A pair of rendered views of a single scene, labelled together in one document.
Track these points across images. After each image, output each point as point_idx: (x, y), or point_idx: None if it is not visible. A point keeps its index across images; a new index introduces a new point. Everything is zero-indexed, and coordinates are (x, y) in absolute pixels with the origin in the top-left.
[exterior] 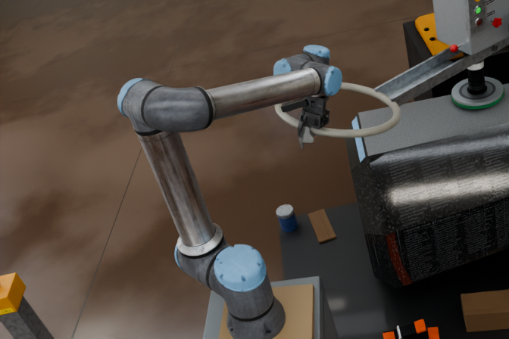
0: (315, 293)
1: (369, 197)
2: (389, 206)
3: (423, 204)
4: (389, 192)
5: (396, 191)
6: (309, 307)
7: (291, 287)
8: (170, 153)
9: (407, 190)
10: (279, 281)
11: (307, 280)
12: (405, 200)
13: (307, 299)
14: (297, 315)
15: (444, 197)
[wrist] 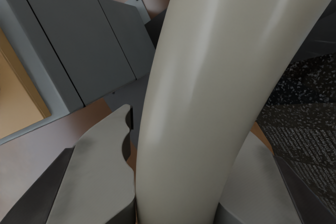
0: (47, 118)
1: (299, 87)
2: (283, 117)
3: (296, 156)
4: (306, 122)
5: (309, 131)
6: (16, 127)
7: (24, 95)
8: None
9: (315, 146)
10: (40, 66)
11: (57, 102)
12: (298, 138)
13: (23, 121)
14: (2, 118)
15: (313, 180)
